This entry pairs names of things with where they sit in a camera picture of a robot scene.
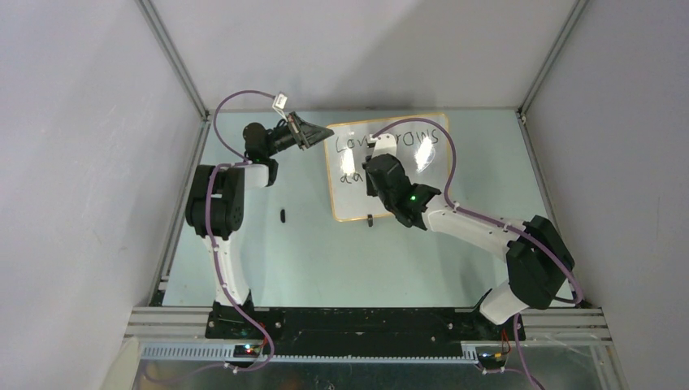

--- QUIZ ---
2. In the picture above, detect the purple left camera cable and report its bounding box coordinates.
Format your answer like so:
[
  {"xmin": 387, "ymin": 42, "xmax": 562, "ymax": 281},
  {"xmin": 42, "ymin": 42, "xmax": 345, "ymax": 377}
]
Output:
[{"xmin": 144, "ymin": 89, "xmax": 276, "ymax": 375}]

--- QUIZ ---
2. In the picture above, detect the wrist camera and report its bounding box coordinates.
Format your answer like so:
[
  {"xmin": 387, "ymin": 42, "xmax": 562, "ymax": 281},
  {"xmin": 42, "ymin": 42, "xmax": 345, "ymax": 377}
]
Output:
[
  {"xmin": 366, "ymin": 133, "xmax": 397, "ymax": 158},
  {"xmin": 272, "ymin": 92, "xmax": 288, "ymax": 112}
]

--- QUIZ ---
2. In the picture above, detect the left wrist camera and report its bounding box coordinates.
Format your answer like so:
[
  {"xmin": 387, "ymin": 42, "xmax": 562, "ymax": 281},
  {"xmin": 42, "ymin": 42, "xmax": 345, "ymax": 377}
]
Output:
[{"xmin": 272, "ymin": 92, "xmax": 288, "ymax": 112}]

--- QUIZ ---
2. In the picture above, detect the aluminium frame rail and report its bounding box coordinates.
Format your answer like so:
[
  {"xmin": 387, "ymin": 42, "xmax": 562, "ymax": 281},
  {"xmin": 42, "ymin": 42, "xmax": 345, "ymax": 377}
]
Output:
[{"xmin": 136, "ymin": 1, "xmax": 210, "ymax": 306}]

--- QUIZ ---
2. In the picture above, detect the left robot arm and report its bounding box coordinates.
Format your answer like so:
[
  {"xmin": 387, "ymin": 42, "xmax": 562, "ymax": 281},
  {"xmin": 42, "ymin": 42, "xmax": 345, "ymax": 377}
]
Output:
[{"xmin": 184, "ymin": 112, "xmax": 334, "ymax": 339}]

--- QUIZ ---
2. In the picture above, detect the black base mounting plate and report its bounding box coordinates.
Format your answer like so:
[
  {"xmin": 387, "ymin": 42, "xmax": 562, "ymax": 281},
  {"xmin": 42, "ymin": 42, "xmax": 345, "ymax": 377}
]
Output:
[{"xmin": 205, "ymin": 305, "xmax": 525, "ymax": 358}]

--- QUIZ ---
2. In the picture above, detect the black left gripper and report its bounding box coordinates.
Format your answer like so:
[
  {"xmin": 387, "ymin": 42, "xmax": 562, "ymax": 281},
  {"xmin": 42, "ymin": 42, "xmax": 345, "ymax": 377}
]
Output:
[{"xmin": 265, "ymin": 112, "xmax": 334, "ymax": 158}]

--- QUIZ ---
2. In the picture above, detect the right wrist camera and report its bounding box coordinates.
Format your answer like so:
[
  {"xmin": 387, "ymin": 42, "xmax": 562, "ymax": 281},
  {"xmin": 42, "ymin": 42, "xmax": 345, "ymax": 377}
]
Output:
[{"xmin": 366, "ymin": 133, "xmax": 397, "ymax": 158}]

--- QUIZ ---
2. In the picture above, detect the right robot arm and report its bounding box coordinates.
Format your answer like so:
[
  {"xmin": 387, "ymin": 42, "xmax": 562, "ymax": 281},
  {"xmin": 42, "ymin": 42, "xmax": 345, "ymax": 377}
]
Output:
[{"xmin": 362, "ymin": 154, "xmax": 574, "ymax": 340}]

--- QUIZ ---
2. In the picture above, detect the yellow framed whiteboard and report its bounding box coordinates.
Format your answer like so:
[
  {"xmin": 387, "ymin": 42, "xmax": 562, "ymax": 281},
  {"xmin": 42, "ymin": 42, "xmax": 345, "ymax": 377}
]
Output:
[{"xmin": 324, "ymin": 112, "xmax": 452, "ymax": 222}]

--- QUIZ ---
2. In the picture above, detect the purple camera cable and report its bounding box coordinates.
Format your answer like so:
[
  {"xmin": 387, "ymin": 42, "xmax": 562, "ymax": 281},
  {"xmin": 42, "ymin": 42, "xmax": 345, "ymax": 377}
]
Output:
[
  {"xmin": 144, "ymin": 89, "xmax": 276, "ymax": 375},
  {"xmin": 371, "ymin": 117, "xmax": 584, "ymax": 390}
]

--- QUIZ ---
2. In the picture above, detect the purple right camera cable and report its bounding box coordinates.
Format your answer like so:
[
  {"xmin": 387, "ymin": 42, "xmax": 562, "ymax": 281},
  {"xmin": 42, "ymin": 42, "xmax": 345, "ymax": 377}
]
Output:
[{"xmin": 371, "ymin": 117, "xmax": 584, "ymax": 390}]

